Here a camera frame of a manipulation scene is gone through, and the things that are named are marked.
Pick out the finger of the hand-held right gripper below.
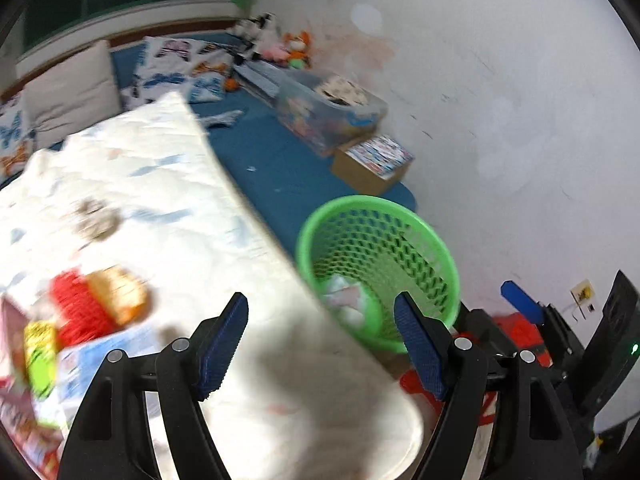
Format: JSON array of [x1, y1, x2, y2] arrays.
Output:
[[460, 309, 517, 358], [501, 281, 583, 367]]

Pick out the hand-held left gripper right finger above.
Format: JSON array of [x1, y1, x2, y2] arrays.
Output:
[[393, 291, 583, 480]]

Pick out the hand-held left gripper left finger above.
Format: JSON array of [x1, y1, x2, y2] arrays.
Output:
[[59, 292, 249, 480]]

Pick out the green plastic mesh basket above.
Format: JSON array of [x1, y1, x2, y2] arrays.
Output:
[[295, 195, 462, 355]]

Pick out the orange peel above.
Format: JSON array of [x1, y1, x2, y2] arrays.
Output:
[[86, 266, 150, 327]]

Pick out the clear bottle yellow-green label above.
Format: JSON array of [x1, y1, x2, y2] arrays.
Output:
[[22, 321, 63, 402]]

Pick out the red plastic bag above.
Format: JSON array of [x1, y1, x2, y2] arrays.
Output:
[[399, 311, 553, 427]]

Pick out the white tissue wad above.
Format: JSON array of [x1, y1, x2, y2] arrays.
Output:
[[320, 275, 386, 333]]

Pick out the white and blue packet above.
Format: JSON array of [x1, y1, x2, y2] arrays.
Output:
[[56, 324, 168, 433]]

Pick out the red mesh wrapper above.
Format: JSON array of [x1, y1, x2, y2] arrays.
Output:
[[49, 270, 113, 348]]

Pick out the white quilted blanket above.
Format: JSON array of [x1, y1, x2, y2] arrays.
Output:
[[0, 91, 426, 480]]

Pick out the crumpled stained tissue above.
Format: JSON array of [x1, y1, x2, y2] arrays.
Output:
[[70, 199, 122, 242]]

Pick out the cardboard box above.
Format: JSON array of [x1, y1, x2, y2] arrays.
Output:
[[330, 133, 416, 197]]

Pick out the cartoon picture book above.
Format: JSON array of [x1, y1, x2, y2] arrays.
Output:
[[0, 294, 68, 478]]

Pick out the crumpled white paper scrap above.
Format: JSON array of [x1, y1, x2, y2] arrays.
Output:
[[199, 107, 247, 130]]

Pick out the clear plastic storage box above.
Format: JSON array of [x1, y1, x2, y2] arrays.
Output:
[[274, 70, 389, 157]]

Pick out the folded checked cloth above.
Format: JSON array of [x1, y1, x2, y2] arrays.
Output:
[[233, 56, 283, 100]]

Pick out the butterfly print pillow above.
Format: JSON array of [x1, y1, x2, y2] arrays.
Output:
[[0, 91, 37, 182], [119, 35, 237, 112]]

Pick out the beige pillow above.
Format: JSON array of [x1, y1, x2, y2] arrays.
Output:
[[20, 40, 124, 150]]

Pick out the pink plush toy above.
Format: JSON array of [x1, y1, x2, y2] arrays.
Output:
[[262, 42, 292, 64]]

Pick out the orange plush fox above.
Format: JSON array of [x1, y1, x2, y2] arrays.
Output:
[[282, 31, 313, 71]]

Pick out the black and white plush cow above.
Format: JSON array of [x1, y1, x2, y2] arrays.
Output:
[[234, 12, 279, 57]]

